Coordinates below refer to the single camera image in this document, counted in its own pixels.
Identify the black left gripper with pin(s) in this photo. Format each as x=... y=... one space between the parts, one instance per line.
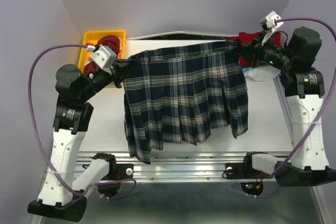
x=118 y=71

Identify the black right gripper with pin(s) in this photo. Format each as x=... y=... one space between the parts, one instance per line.
x=253 y=51

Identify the navy white plaid skirt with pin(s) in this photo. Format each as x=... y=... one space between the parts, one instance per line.
x=179 y=94

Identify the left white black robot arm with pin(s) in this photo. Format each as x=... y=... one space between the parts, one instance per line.
x=63 y=196

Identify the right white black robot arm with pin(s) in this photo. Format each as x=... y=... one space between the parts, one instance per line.
x=307 y=164

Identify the white blue patterned skirt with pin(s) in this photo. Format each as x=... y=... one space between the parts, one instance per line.
x=261 y=73

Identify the orange floral white skirt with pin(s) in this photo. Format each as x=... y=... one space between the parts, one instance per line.
x=93 y=44

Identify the folded red skirt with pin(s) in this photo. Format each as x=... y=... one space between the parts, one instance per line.
x=247 y=38

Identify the dark red polka dot skirt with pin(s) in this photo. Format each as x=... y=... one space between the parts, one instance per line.
x=111 y=41

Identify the yellow plastic bin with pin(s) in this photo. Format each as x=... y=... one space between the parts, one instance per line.
x=96 y=34

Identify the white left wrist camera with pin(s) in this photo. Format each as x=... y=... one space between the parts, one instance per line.
x=104 y=57

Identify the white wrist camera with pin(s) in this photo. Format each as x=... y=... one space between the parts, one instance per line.
x=270 y=24
x=104 y=57

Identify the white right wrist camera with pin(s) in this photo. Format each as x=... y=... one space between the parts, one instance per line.
x=270 y=24

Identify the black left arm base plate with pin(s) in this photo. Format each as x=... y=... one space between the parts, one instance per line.
x=100 y=170

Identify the aluminium table frame rail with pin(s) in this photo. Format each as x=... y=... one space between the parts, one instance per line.
x=268 y=132

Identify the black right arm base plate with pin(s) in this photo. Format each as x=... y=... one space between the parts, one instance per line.
x=236 y=172

